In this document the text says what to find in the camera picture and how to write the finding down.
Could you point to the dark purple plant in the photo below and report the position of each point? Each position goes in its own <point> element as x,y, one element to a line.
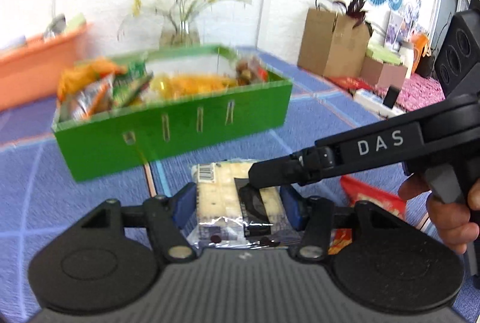
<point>355,10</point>

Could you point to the brown paper bag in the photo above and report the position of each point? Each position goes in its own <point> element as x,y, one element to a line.
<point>333,45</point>

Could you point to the small brown cardboard box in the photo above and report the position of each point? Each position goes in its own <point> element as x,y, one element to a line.
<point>382,75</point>

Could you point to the person right hand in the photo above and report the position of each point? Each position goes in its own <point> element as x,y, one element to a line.
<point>453,220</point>

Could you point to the clear cracker pack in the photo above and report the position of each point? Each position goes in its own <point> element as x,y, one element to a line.
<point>230,213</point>

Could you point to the orange plastic basin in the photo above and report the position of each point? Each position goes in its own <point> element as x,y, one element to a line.
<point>32,71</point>

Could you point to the orange nut snack pack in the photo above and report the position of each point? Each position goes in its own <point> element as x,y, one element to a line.
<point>94,98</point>

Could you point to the clear yellow cake pack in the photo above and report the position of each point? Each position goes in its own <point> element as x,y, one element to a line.
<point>176,86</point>

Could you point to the black power adapter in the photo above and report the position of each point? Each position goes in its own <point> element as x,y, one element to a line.
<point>391,97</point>

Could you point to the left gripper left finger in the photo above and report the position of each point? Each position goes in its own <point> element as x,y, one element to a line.
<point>164,218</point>

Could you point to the green cardboard box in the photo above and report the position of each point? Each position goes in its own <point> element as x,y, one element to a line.
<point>118,140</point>

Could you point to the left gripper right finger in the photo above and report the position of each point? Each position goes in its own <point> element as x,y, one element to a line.
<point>314,217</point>

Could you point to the small red nut pack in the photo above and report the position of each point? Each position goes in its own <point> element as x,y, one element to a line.
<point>250,70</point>

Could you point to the red korean snack bag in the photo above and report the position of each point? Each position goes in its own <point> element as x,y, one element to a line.
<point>362,197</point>

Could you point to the yellow chip bag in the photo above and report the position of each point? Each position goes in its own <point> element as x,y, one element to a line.
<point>74,79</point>

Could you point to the white thermos bottle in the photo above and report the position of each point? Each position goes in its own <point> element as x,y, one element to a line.
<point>406,51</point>

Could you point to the red booklet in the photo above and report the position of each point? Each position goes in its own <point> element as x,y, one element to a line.
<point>350,84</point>

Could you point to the green pea snack pack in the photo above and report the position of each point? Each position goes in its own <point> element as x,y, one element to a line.
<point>127,87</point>

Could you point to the light green flat box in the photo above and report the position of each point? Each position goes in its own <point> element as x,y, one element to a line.
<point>381,54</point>

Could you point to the white power strip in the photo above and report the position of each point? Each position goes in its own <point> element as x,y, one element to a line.
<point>374,104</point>

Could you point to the glass vase with flowers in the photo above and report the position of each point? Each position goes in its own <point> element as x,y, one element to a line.
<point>178,18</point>

